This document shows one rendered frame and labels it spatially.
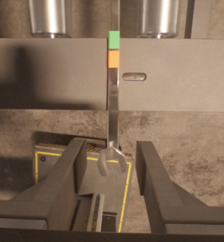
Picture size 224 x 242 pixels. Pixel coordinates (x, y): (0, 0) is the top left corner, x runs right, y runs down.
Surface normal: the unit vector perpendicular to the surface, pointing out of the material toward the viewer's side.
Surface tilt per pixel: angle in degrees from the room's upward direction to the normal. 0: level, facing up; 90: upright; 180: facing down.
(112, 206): 0
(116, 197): 0
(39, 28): 14
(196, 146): 0
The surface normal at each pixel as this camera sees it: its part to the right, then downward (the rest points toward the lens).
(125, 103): -0.03, 0.27
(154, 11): -0.36, 0.25
